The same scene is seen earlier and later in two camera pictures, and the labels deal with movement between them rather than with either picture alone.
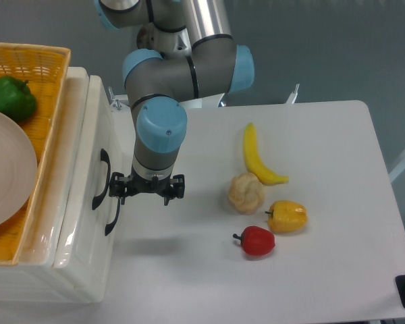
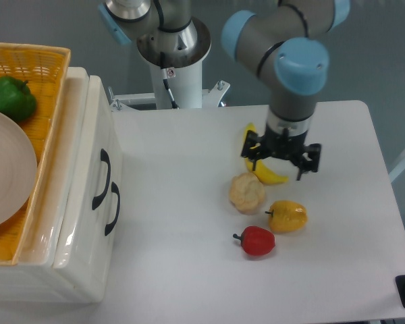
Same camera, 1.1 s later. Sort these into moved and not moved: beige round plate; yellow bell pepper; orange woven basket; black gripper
Moved: black gripper
Not moved: yellow bell pepper; orange woven basket; beige round plate
